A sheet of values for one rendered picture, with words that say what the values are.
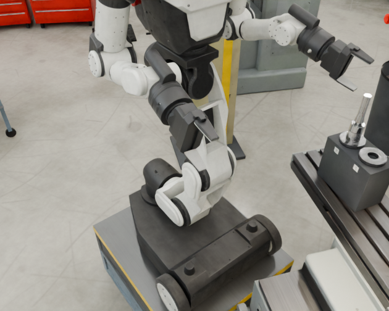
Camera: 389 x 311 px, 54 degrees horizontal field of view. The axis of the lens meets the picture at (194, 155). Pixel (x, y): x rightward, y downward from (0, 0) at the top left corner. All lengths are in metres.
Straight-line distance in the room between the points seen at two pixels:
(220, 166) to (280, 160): 1.71
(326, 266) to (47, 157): 2.38
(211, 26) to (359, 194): 0.75
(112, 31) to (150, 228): 1.00
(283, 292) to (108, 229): 1.00
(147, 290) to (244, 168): 1.43
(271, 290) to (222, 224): 0.50
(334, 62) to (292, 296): 0.80
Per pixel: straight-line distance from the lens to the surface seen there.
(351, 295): 1.41
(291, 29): 1.23
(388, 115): 3.19
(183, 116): 0.84
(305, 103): 3.79
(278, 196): 2.79
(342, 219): 1.45
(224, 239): 1.76
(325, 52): 1.22
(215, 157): 1.37
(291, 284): 1.48
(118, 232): 2.05
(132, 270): 1.91
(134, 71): 0.94
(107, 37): 1.14
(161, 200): 1.74
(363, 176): 1.39
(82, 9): 5.28
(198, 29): 1.15
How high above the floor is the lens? 1.99
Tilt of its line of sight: 41 degrees down
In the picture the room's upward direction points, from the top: straight up
